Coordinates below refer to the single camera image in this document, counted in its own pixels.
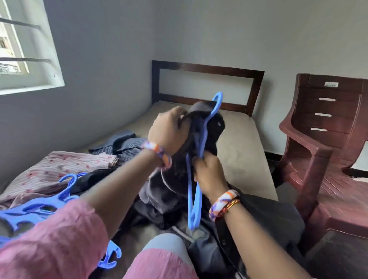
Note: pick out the person's right hand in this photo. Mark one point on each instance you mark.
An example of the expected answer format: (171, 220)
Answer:
(210, 178)

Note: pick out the person's left hand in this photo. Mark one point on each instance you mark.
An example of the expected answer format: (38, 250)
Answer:
(167, 132)

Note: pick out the blue plastic hanger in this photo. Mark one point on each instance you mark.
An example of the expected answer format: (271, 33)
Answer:
(195, 207)

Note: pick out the blue striped shirt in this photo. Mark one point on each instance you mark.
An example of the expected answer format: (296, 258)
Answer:
(123, 141)

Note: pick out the grey button shirt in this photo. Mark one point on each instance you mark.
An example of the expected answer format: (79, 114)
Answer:
(270, 221)

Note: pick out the pink floral striped garment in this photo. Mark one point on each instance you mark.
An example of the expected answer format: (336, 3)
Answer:
(52, 169)

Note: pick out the pile of blue hangers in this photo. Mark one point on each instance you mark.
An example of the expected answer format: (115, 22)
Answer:
(29, 210)

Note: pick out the person's right forearm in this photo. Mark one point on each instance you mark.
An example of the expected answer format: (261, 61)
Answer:
(259, 241)

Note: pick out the person's left forearm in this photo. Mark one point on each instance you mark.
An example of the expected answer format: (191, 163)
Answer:
(121, 187)

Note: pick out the bed with beige sheet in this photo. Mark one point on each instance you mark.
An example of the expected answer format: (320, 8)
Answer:
(241, 149)

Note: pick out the dark wooden bed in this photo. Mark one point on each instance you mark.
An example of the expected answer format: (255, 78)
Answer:
(207, 68)

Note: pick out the striped orange purple bangle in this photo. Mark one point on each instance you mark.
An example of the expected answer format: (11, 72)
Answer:
(158, 152)

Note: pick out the striped white purple bangle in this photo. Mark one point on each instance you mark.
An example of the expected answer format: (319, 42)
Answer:
(221, 204)

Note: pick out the white trousers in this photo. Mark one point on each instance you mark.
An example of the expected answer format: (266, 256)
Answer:
(167, 247)

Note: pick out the maroon plastic chair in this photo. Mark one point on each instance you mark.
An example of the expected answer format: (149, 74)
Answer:
(339, 189)

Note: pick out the white framed window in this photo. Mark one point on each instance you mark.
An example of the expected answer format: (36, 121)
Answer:
(34, 63)

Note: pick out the white chair label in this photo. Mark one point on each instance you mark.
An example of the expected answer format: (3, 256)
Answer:
(331, 84)

